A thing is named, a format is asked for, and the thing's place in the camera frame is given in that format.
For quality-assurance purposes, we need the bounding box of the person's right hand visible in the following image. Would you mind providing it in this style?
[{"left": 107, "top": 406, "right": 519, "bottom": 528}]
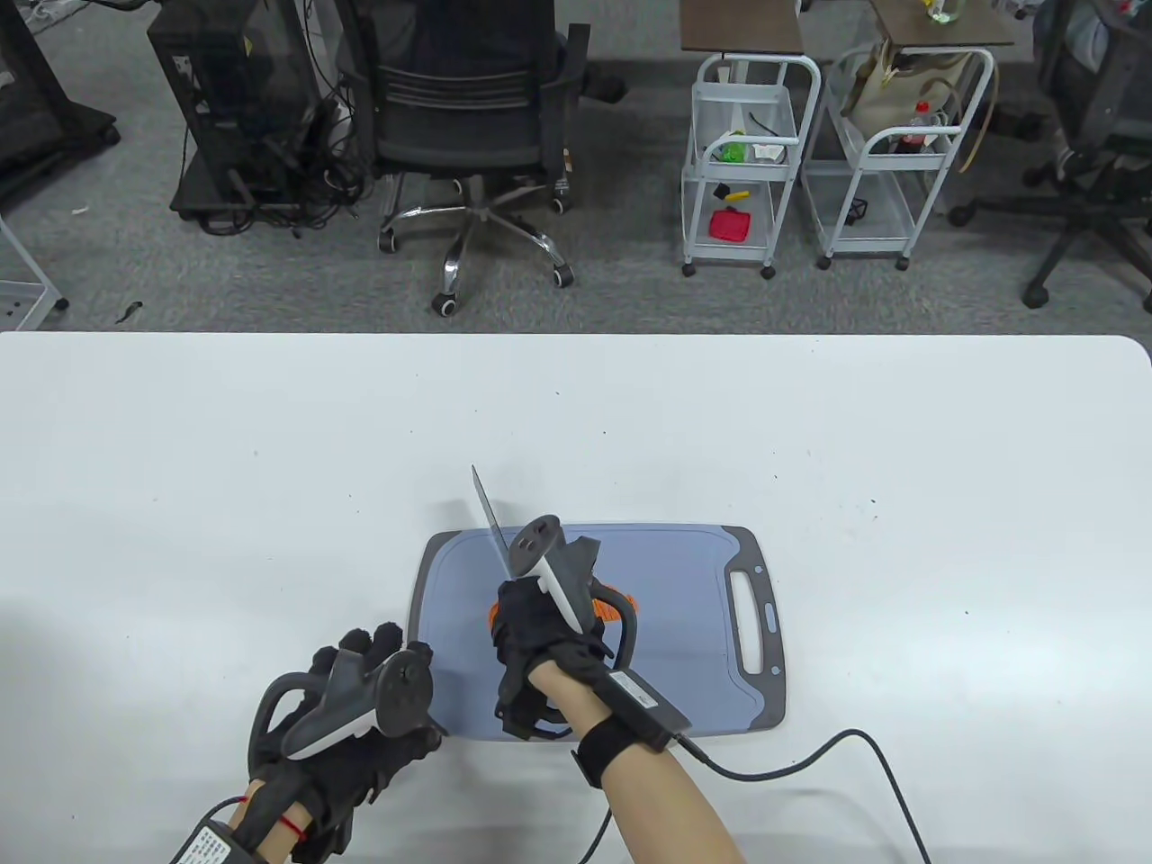
[{"left": 490, "top": 576, "right": 617, "bottom": 744}]

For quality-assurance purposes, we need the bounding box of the person's left hand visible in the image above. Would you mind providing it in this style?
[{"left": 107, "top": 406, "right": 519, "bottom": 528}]
[{"left": 243, "top": 621, "right": 447, "bottom": 854}]

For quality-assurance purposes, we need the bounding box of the kitchen knife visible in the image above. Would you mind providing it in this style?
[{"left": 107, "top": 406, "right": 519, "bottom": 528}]
[{"left": 470, "top": 464, "right": 516, "bottom": 584}]

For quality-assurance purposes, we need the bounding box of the person's right forearm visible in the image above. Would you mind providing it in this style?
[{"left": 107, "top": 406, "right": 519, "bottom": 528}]
[{"left": 531, "top": 666, "right": 748, "bottom": 864}]

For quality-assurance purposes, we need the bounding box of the person's left forearm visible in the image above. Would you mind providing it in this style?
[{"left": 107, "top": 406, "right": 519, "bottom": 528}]
[{"left": 225, "top": 781, "right": 314, "bottom": 864}]

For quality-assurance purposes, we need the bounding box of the grey controller on right glove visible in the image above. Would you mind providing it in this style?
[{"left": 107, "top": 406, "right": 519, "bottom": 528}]
[{"left": 508, "top": 514, "right": 643, "bottom": 669}]

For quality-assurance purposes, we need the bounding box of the grey controller on glove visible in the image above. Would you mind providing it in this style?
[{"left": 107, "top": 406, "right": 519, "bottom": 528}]
[
  {"left": 508, "top": 514, "right": 643, "bottom": 669},
  {"left": 249, "top": 641, "right": 438, "bottom": 777}
]

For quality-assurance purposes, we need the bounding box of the grey controller on left glove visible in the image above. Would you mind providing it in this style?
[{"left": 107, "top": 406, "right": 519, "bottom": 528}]
[{"left": 249, "top": 641, "right": 438, "bottom": 777}]

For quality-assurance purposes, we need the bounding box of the orange carrot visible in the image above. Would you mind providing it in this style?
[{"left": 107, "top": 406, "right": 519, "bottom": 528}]
[{"left": 486, "top": 594, "right": 643, "bottom": 629}]

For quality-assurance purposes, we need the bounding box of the black sensor box, right wrist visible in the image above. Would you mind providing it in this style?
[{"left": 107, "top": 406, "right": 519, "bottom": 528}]
[{"left": 601, "top": 664, "right": 694, "bottom": 750}]

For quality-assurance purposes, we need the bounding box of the black sensor box, wrist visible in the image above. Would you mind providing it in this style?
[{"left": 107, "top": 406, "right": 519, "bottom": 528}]
[
  {"left": 169, "top": 813, "right": 242, "bottom": 864},
  {"left": 601, "top": 664, "right": 694, "bottom": 750}
]

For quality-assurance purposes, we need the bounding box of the blue-grey cutting board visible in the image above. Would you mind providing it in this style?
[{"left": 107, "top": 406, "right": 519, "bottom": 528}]
[{"left": 406, "top": 524, "right": 789, "bottom": 744}]

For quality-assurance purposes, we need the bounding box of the black sensor box, left wrist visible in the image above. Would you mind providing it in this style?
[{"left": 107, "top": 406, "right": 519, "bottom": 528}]
[{"left": 169, "top": 813, "right": 242, "bottom": 864}]

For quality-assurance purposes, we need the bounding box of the black mesh office chair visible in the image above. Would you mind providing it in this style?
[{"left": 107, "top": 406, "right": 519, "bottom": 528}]
[{"left": 358, "top": 0, "right": 628, "bottom": 318}]

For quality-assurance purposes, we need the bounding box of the black computer tower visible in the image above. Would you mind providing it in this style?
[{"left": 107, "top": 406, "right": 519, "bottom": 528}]
[{"left": 147, "top": 0, "right": 327, "bottom": 219}]

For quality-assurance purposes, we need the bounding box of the white cart on wheels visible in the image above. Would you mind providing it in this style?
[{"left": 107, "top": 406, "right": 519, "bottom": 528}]
[{"left": 0, "top": 214, "right": 71, "bottom": 318}]

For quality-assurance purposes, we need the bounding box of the brown table top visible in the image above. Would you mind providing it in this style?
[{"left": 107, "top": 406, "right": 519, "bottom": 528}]
[
  {"left": 868, "top": 0, "right": 1017, "bottom": 48},
  {"left": 679, "top": 0, "right": 806, "bottom": 57}
]

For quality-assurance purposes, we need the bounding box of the red-capped bottle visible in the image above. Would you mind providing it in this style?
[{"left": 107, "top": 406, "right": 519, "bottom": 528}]
[{"left": 898, "top": 101, "right": 939, "bottom": 152}]

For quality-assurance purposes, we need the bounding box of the beige bag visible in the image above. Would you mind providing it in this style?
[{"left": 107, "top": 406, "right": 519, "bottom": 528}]
[{"left": 840, "top": 40, "right": 980, "bottom": 140}]

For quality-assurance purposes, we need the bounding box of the black equipment stand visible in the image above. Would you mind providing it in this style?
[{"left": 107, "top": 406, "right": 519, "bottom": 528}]
[{"left": 0, "top": 0, "right": 122, "bottom": 192}]

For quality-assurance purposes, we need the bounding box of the black office chair, star base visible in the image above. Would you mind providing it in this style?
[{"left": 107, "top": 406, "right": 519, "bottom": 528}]
[{"left": 948, "top": 0, "right": 1152, "bottom": 313}]

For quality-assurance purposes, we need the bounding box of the black wrist strap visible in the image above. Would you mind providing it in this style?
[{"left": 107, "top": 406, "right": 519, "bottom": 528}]
[{"left": 572, "top": 715, "right": 678, "bottom": 790}]

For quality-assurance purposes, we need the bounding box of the thin black cable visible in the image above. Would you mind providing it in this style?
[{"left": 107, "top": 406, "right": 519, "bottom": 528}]
[{"left": 574, "top": 805, "right": 615, "bottom": 864}]

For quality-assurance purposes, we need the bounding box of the white wire cart, red item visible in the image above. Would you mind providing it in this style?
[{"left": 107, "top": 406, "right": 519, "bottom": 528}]
[{"left": 680, "top": 52, "right": 823, "bottom": 280}]

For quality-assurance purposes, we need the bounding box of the tangle of black cables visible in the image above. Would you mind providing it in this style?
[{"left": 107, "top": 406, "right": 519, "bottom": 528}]
[{"left": 175, "top": 81, "right": 379, "bottom": 239}]

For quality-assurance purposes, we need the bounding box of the white wire cart, beige bag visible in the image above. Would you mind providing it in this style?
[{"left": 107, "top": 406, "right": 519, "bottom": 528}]
[{"left": 800, "top": 45, "right": 996, "bottom": 272}]

